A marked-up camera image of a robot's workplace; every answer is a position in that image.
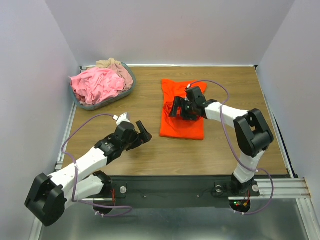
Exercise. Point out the beige t shirt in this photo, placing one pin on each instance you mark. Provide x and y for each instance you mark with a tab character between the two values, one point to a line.
118	68

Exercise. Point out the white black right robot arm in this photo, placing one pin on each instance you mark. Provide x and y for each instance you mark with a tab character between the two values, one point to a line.
247	131

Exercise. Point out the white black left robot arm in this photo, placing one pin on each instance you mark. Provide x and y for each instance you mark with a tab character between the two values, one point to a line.
50	195

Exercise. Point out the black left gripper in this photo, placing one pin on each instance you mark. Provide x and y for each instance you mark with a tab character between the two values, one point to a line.
145	136

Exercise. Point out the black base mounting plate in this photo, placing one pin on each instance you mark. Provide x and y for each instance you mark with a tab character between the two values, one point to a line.
180	191

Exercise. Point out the pink t shirt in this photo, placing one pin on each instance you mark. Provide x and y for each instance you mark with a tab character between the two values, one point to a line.
95	85

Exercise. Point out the aluminium frame rail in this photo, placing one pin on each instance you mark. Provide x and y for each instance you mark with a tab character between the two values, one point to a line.
283	188

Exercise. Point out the grey laundry basket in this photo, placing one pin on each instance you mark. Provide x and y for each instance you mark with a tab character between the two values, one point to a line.
108	101

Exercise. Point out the orange t shirt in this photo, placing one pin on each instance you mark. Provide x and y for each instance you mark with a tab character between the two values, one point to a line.
176	127

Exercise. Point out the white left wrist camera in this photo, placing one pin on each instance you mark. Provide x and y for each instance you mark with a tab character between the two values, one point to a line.
125	117

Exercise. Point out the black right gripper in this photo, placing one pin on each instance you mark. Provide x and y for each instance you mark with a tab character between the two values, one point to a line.
182	108

